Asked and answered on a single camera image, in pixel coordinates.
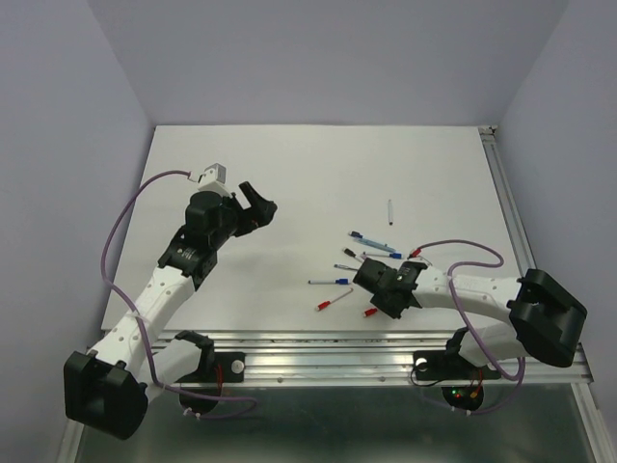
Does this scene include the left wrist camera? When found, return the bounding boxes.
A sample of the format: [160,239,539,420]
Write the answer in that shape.
[188,163,230,197]

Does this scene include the white pen red cap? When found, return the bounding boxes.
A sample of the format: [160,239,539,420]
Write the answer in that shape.
[315,287,354,312]
[362,308,378,318]

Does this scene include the white pen blue cap lower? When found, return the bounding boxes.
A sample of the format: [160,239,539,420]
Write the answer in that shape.
[308,278,350,286]

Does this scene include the light blue highlighter pen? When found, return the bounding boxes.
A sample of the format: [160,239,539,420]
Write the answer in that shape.
[357,237,396,253]

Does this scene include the aluminium right rail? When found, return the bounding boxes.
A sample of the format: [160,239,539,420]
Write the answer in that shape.
[477,125,550,310]

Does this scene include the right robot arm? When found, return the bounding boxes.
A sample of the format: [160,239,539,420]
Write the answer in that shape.
[353,259,587,376]

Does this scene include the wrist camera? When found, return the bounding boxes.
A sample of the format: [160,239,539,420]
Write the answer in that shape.
[188,163,230,197]
[408,247,423,259]

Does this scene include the white marker black cap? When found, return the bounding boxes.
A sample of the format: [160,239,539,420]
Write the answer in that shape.
[342,248,363,262]

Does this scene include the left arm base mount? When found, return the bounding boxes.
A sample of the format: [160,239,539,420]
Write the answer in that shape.
[151,332,248,419]

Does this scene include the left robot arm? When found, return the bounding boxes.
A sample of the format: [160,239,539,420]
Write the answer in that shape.
[64,181,278,440]

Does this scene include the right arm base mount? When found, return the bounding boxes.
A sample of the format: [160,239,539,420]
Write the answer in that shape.
[410,328,501,413]

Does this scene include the white pen black tip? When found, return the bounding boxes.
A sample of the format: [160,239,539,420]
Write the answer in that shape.
[388,199,394,226]

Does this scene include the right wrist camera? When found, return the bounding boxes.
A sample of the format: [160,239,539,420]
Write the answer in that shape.
[408,247,423,259]

